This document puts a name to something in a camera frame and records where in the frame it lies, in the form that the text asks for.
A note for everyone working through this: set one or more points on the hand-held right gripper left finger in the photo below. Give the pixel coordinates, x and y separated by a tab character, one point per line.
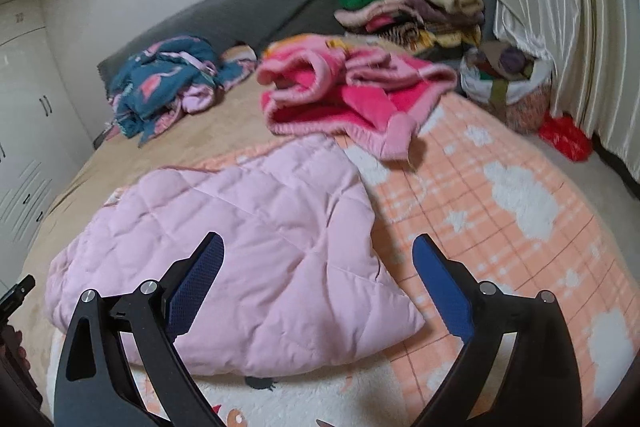
195	282

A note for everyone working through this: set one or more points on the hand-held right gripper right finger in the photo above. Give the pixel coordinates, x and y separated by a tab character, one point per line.
442	279

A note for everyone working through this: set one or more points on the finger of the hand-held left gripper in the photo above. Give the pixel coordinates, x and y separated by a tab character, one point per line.
17	294

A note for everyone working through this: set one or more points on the pink quilted jacket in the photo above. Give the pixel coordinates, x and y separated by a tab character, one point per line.
240	257

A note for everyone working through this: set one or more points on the white bag of clothes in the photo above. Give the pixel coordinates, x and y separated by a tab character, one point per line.
505	87

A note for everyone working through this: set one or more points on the pile of folded clothes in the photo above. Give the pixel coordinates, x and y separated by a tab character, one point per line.
415	7

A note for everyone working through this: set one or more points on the person's left hand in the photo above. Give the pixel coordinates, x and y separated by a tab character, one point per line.
12	347

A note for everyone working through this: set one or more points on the orange checked cloud blanket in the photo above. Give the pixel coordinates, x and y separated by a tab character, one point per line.
500	217

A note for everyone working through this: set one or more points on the white glossy wardrobe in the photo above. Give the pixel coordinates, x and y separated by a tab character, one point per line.
30	132

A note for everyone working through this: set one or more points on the red plastic bag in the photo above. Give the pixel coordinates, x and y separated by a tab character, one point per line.
565	138

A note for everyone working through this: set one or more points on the pink fleece garment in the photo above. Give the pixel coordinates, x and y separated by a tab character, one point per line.
350	102

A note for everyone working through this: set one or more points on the teal flamingo print garment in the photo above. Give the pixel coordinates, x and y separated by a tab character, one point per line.
160	82

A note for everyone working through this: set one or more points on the grey headboard cushion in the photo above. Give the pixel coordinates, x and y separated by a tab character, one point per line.
240	17

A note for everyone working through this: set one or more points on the white satin curtain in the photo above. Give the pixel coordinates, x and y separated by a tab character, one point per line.
560	17

